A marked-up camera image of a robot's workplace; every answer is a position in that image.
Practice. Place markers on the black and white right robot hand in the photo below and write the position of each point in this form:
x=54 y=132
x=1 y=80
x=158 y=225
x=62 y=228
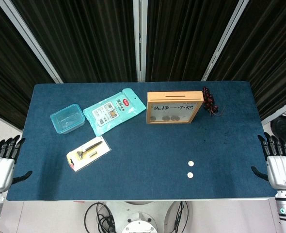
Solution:
x=282 y=172

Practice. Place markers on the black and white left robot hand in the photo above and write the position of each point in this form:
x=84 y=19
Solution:
x=0 y=172

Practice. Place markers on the silver coin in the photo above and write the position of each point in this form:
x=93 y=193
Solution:
x=191 y=163
x=190 y=174

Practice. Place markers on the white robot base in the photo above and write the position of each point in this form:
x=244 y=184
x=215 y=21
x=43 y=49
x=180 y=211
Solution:
x=139 y=218

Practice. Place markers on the wooden coin bank frame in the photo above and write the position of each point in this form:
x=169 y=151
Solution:
x=172 y=97

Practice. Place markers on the teal clear plastic container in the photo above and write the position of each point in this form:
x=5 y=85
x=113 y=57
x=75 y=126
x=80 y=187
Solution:
x=68 y=119

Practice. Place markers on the razor in blister pack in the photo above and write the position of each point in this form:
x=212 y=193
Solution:
x=88 y=153

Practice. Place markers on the dark red grape bunch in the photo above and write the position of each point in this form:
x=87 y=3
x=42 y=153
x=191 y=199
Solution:
x=209 y=100

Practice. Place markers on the black pleated curtain panel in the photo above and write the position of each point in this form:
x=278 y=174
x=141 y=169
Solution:
x=186 y=36
x=274 y=48
x=84 y=36
x=2 y=60

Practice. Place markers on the teal printed pouch package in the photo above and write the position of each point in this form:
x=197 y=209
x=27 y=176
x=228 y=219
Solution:
x=114 y=111

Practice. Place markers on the blue table mat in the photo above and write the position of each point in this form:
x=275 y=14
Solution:
x=143 y=150

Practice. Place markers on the grey partition frame post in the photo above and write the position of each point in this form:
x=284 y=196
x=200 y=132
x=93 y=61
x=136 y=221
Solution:
x=226 y=36
x=27 y=36
x=267 y=119
x=137 y=36

